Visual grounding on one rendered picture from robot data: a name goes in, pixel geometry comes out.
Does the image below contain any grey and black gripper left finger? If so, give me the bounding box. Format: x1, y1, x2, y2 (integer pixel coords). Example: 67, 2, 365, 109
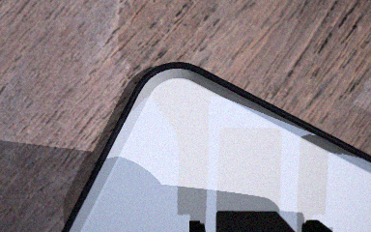
189, 220, 206, 232

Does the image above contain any white tray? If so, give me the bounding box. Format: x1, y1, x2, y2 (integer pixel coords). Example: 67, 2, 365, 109
62, 62, 371, 232

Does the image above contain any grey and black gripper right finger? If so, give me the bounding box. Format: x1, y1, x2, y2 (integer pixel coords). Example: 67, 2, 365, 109
301, 219, 332, 232

